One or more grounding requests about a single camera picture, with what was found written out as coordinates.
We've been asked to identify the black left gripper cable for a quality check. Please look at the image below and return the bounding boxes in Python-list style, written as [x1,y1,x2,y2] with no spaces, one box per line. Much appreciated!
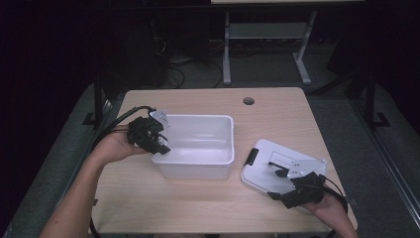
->
[88,105,157,238]

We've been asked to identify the person's right hand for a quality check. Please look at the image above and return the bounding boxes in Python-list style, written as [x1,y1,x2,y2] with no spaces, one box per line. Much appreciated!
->
[301,191,360,238]

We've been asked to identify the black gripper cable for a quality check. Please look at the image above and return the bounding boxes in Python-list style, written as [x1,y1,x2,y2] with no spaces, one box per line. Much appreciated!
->
[320,177,350,214]
[88,105,157,238]

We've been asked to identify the tangle of black cables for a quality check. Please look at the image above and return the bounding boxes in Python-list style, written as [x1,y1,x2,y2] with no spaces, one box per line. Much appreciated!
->
[152,36,226,89]

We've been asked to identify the white plastic storage box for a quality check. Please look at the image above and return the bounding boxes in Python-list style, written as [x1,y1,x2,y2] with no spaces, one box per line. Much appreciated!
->
[150,113,236,181]

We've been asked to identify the grey metal frame table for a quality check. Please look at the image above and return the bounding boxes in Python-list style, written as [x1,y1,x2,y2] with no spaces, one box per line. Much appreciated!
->
[210,0,366,86]

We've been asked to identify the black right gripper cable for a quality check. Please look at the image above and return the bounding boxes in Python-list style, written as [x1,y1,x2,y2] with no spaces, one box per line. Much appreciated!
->
[320,177,350,214]

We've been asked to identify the white lid with black handle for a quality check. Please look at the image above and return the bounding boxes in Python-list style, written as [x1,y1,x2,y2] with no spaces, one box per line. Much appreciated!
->
[240,138,329,196]

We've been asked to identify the person's left hand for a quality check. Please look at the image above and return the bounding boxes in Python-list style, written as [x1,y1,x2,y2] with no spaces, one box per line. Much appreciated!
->
[88,124,151,167]

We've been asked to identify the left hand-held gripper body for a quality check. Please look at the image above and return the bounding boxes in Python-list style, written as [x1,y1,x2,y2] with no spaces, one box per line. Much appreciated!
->
[127,109,171,150]

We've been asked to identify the black metal post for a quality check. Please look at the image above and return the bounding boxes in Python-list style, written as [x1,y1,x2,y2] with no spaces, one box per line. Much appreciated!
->
[365,70,391,131]
[82,73,104,129]

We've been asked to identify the aluminium floor rail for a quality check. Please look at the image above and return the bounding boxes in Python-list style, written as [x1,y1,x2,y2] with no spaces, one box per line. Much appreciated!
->
[350,97,420,229]
[41,98,113,238]

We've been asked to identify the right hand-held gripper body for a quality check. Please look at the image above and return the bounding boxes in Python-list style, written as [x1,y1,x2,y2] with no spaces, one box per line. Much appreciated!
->
[280,158,328,210]

